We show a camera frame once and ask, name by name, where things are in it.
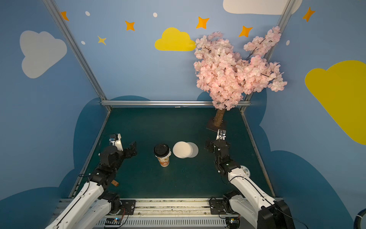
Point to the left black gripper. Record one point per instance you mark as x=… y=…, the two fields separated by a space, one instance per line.
x=127 y=151

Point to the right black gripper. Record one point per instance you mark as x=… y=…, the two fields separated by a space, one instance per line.
x=214 y=144

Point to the black cup lid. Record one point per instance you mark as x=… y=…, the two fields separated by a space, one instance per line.
x=161 y=150

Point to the paper milk tea cup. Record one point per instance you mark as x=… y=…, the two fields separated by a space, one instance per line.
x=164 y=161

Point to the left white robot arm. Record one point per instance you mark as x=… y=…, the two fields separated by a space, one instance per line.
x=93 y=202

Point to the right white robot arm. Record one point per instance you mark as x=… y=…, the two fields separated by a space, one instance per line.
x=260 y=209

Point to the brown wooden block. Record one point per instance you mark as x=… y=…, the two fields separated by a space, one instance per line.
x=115 y=183

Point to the green white tape roll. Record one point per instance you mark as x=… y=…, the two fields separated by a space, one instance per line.
x=246 y=170

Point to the pink cherry blossom tree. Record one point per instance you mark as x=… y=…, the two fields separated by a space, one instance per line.
x=227 y=77

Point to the small green circuit board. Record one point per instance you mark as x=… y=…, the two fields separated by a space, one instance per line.
x=113 y=222

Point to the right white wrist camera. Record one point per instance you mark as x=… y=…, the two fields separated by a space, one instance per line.
x=221 y=134

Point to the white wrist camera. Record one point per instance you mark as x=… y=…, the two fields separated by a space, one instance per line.
x=221 y=134
x=115 y=140

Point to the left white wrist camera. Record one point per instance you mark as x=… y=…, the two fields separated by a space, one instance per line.
x=115 y=140

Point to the aluminium back frame bar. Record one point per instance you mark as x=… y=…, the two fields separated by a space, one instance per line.
x=129 y=103

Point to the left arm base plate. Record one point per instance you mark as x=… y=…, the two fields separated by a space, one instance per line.
x=122 y=207

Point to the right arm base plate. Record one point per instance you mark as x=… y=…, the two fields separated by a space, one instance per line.
x=220 y=206

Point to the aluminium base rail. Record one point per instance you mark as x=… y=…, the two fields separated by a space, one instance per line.
x=178 y=207

